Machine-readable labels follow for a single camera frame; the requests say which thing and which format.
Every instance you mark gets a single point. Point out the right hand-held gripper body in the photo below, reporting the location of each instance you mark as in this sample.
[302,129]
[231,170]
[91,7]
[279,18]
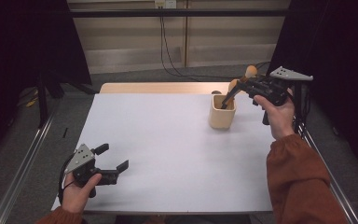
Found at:
[276,88]

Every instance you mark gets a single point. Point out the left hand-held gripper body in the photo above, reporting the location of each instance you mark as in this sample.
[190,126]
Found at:
[80,161]

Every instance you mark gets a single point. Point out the makeup brush small head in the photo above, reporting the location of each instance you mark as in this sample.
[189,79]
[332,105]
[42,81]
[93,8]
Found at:
[250,71]

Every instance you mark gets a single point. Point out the makeup brush large round head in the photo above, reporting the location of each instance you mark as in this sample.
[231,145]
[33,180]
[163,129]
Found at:
[232,85]

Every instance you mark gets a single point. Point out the beige square brush holder cup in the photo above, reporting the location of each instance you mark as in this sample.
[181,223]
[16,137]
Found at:
[220,119]

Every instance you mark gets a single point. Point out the person's right hand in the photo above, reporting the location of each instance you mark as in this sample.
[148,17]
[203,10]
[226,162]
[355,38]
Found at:
[281,119]

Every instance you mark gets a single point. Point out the person's left hand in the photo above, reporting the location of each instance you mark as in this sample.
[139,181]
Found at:
[77,196]

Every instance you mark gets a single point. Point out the small dark round object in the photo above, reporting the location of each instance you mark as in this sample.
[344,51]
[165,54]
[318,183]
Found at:
[216,92]

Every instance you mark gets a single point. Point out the white table mat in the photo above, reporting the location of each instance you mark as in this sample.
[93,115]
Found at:
[167,149]

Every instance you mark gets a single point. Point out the black metal stand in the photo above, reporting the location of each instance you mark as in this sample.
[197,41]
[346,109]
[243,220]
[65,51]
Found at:
[42,102]

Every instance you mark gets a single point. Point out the black curtain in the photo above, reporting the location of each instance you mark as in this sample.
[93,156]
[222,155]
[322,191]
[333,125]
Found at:
[345,62]
[18,46]

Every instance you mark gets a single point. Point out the black horizontal metal bar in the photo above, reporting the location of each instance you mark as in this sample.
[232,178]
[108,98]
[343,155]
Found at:
[167,12]

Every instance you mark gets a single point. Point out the aluminium floor rail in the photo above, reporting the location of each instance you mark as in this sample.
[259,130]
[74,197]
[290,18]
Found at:
[21,168]
[338,193]

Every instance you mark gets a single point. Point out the white wall socket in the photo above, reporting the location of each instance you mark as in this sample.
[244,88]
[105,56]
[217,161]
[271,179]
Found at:
[165,3]

